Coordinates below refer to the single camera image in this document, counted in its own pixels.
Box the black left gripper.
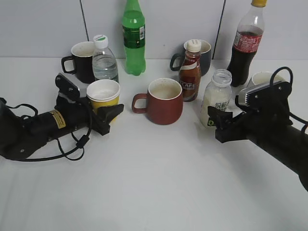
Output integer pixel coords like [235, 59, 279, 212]
[54, 92, 124, 135]

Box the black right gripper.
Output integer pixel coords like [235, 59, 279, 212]
[207, 106, 293, 143]

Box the yellow paper cup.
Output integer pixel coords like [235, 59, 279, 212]
[87, 79, 120, 114]

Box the milk bottle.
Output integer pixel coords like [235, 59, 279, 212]
[200, 69, 232, 127]

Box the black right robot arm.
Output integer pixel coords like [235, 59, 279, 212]
[207, 106, 308, 189]

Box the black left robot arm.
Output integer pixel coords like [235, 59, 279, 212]
[0, 95, 124, 162]

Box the clear water bottle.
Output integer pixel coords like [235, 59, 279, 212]
[92, 35, 119, 82]

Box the brown coffee drink bottle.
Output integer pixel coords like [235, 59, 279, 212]
[179, 39, 201, 102]

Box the white ceramic mug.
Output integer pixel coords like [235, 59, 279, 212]
[246, 72, 273, 90]

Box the red ceramic mug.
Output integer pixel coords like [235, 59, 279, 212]
[131, 78, 183, 125]

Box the dark grey ceramic mug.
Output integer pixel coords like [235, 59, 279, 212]
[169, 39, 212, 77]

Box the black ceramic mug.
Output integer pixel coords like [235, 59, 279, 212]
[61, 41, 95, 84]

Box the green soda bottle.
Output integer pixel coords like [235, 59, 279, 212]
[122, 0, 146, 76]

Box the cola bottle yellow cap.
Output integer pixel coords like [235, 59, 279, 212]
[227, 0, 267, 87]

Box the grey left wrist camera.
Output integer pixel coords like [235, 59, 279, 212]
[55, 73, 89, 101]

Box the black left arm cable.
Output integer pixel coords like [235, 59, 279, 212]
[4, 97, 93, 162]

